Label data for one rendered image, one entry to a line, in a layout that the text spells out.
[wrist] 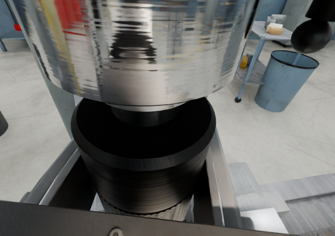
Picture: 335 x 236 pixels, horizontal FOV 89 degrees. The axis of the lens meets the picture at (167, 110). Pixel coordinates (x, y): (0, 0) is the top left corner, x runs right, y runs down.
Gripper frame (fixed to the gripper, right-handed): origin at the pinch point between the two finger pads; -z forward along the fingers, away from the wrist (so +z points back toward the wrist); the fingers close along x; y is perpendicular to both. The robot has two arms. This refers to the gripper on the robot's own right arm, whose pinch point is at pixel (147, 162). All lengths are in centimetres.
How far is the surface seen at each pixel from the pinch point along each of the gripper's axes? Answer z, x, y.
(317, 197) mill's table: -18, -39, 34
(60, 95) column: -30.7, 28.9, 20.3
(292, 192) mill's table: -17.4, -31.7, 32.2
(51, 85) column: -30.4, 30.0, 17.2
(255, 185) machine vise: -14.2, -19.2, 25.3
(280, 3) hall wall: -497, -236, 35
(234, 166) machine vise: -18.1, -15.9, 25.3
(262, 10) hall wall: -486, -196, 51
